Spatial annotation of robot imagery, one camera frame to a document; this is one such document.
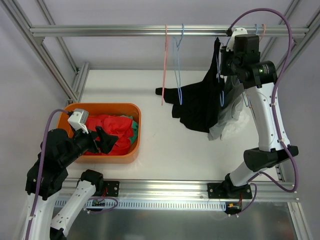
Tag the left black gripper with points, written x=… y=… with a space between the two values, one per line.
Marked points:
x=99 y=139

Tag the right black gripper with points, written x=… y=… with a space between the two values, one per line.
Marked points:
x=224 y=63

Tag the red tank top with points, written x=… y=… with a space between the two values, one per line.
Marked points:
x=113 y=125

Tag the grey tank top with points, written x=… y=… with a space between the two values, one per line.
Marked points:
x=233 y=106

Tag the green tank top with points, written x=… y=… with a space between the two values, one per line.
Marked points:
x=132 y=133

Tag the black tank top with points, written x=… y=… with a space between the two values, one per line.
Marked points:
x=201 y=100

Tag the blue wire hanger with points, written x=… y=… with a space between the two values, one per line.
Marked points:
x=176 y=63

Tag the pink wire hanger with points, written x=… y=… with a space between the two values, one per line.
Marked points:
x=166 y=43

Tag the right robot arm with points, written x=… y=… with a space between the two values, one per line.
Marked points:
x=241 y=58

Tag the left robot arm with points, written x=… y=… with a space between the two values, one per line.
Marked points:
x=45 y=180

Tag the pink hanger far right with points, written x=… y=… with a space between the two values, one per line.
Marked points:
x=263 y=31

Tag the orange plastic basket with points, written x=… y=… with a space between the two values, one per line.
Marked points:
x=113 y=109

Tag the white cloth on table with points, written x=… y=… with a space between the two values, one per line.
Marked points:
x=235 y=126

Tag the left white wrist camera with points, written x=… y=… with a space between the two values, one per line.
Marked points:
x=77 y=120

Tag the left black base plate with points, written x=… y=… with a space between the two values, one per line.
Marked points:
x=110 y=188

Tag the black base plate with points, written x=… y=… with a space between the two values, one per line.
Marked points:
x=110 y=188
x=213 y=190

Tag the aluminium front rail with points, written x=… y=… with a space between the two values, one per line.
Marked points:
x=264 y=191

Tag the white slotted cable duct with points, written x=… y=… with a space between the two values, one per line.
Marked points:
x=135 y=204

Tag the aluminium hanging rail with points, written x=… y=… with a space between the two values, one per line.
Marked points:
x=154 y=30

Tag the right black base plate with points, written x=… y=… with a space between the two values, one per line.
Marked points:
x=213 y=190

